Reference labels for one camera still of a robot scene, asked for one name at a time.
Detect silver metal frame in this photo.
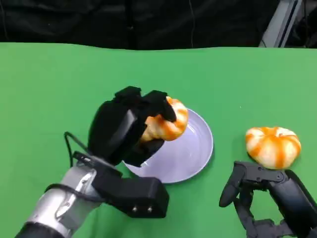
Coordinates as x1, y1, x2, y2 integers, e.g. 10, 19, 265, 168
258, 0, 304, 48

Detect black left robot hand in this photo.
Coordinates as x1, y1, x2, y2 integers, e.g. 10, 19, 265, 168
88, 86, 178, 167

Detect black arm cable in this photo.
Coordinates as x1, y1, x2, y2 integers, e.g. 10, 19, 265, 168
44, 131, 102, 202

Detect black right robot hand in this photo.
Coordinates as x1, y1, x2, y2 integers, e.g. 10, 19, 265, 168
218, 160, 317, 238

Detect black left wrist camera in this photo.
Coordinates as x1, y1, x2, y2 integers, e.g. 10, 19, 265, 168
73, 151, 170, 219

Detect orange and white bread roll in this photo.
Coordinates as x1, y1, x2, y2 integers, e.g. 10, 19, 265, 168
141, 96, 189, 142
245, 126, 302, 170

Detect black backdrop curtain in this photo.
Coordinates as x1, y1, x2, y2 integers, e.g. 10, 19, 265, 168
0, 0, 317, 50

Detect green table cloth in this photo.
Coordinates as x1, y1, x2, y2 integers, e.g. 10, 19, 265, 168
0, 42, 317, 238

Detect lilac plate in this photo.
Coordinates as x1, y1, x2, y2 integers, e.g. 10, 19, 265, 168
123, 108, 214, 184

